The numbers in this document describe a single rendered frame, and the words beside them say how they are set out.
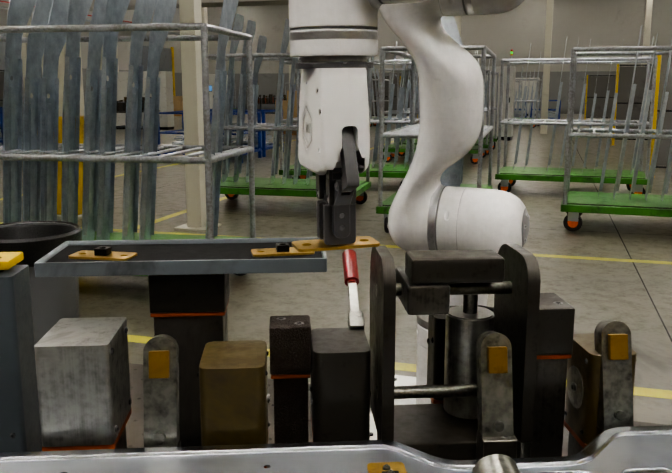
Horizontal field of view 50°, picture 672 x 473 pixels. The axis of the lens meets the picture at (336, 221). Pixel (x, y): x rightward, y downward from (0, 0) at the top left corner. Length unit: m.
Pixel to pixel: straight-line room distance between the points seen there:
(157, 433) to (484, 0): 0.72
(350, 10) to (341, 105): 0.08
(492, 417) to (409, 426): 0.12
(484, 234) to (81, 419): 0.66
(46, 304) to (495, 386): 2.93
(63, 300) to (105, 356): 2.82
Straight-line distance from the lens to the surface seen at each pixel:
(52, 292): 3.61
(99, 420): 0.86
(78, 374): 0.85
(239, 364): 0.83
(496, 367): 0.86
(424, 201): 1.20
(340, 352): 0.86
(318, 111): 0.67
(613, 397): 0.94
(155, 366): 0.84
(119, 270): 0.96
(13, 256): 1.07
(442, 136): 1.15
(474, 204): 1.19
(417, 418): 0.97
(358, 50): 0.68
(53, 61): 5.48
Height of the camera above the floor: 1.38
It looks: 10 degrees down
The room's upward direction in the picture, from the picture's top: straight up
